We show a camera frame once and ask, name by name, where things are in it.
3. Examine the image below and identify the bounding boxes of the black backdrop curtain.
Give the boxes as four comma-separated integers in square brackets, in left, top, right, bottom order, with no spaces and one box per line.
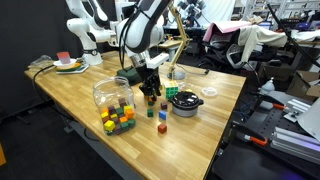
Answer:
[0,0,118,116]

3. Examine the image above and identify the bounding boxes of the gray office chair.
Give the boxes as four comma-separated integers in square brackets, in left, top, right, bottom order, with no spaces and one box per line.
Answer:
[199,31,268,73]

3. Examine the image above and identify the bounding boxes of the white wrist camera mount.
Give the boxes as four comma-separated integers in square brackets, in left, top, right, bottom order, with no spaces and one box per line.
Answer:
[146,52,170,70]

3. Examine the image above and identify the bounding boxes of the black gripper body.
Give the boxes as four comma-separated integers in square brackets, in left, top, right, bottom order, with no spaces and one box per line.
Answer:
[134,63,161,88]

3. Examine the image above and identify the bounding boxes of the gray pot with black lid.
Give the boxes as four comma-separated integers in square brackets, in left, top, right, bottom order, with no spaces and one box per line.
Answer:
[168,90,204,118]

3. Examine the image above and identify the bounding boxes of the open cardboard box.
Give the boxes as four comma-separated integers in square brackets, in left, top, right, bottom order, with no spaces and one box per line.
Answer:
[285,69,320,103]

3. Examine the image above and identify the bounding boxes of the orange plastic plate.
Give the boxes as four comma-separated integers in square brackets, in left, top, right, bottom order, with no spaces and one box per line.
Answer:
[55,62,83,71]

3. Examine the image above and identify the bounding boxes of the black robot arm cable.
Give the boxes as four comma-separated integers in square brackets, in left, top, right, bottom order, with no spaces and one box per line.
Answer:
[117,4,142,70]

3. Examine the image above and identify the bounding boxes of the pink cloth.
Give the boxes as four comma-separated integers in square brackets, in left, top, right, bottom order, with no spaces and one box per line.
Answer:
[202,20,253,44]

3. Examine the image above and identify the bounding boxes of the red wooden block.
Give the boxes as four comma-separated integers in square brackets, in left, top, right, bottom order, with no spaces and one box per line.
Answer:
[157,123,168,135]

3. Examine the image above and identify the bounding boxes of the clear plastic jar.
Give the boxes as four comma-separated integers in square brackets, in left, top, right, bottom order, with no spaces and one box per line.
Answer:
[92,76,137,137]

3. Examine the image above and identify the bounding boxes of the red plastic cup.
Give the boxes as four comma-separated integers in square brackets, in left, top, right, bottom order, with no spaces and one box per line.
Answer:
[55,51,72,65]

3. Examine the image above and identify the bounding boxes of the white edged Rubik's cube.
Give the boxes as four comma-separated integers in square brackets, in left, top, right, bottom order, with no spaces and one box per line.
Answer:
[163,80,180,100]

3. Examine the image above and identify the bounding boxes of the clear plastic bag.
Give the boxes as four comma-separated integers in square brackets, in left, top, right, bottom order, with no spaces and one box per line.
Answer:
[28,54,54,71]

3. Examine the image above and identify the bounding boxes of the wooden desk white legs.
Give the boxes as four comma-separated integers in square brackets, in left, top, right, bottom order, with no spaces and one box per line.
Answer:
[156,36,193,63]

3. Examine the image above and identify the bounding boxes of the orange handled clamp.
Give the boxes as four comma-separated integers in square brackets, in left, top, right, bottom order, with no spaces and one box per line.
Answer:
[249,92,287,111]
[233,123,268,148]

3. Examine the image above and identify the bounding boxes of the aluminium extrusion bar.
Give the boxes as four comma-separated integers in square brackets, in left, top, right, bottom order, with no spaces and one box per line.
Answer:
[269,133,320,166]
[273,126,320,148]

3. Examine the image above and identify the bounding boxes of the clear glass cup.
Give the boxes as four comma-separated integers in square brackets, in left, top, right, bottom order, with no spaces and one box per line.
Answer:
[174,70,188,91]

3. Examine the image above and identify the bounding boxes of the dark green flat case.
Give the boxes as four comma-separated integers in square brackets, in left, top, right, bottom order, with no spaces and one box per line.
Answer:
[115,65,143,87]

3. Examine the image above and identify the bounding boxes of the black tripod pole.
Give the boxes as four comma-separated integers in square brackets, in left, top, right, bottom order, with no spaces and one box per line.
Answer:
[266,3,320,69]

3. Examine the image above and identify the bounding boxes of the white board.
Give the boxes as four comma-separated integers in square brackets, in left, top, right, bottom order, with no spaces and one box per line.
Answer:
[297,98,320,143]

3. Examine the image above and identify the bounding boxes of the gray metal table frame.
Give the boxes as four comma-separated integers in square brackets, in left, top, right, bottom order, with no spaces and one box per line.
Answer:
[49,101,144,180]

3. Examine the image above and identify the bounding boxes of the green plastic plate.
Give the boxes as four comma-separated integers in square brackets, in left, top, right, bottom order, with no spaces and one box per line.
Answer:
[55,65,83,73]

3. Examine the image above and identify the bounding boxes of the white flat tray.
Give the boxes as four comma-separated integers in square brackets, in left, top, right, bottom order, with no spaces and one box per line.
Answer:
[55,64,90,75]

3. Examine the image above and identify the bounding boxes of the white plate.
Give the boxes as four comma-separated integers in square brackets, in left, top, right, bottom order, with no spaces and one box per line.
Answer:
[53,58,78,68]

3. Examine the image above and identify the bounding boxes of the lamp power cable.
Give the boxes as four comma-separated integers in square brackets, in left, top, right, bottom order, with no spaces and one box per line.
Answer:
[179,64,211,77]

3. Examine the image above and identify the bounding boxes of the silver metal bracket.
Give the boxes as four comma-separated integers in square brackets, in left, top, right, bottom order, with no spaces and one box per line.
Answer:
[283,98,313,124]

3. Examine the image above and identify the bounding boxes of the black side table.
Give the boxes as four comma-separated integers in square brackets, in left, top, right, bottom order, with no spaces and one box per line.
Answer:
[211,99,320,180]

